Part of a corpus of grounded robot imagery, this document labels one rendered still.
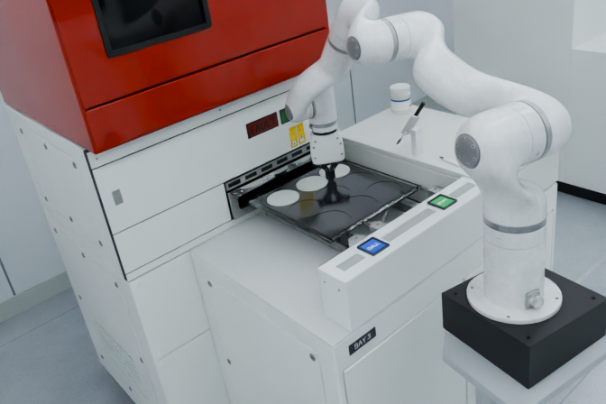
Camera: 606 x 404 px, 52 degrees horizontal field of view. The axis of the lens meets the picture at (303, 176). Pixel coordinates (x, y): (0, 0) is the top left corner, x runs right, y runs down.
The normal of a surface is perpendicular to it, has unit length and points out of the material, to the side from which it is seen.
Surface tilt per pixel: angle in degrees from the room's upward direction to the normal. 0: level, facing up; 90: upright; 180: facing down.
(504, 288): 87
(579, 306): 4
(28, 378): 0
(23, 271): 90
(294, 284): 0
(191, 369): 90
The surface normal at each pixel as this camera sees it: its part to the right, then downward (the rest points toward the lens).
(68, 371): -0.14, -0.89
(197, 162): 0.65, 0.26
